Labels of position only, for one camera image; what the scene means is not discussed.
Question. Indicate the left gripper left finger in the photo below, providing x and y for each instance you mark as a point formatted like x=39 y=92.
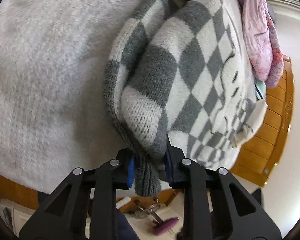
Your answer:
x=83 y=197

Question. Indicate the purple hair brush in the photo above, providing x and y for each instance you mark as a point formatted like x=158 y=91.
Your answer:
x=164 y=226

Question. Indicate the white fleece bed blanket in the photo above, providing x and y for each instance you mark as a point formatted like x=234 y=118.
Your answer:
x=53 y=114

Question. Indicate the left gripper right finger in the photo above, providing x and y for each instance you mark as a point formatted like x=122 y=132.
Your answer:
x=216 y=205

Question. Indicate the grey white checkered sweater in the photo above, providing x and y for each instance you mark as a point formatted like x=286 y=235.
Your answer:
x=178 y=74

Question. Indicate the white teal striped cloth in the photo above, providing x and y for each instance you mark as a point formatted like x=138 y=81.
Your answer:
x=260 y=89

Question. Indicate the metal scissors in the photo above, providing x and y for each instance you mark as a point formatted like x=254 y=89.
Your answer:
x=149 y=211

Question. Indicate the pink floral quilt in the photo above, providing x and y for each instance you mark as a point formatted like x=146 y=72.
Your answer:
x=262 y=42

